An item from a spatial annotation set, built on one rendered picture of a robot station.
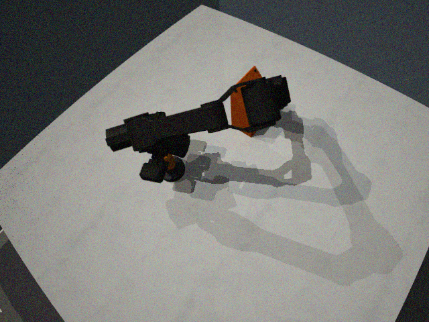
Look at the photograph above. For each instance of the orange knob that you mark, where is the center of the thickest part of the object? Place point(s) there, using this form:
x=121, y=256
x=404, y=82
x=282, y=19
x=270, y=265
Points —
x=169, y=158

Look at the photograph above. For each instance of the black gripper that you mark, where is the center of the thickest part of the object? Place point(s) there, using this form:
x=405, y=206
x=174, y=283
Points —
x=155, y=169

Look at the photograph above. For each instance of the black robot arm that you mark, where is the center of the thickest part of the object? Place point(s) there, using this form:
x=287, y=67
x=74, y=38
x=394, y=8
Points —
x=263, y=99

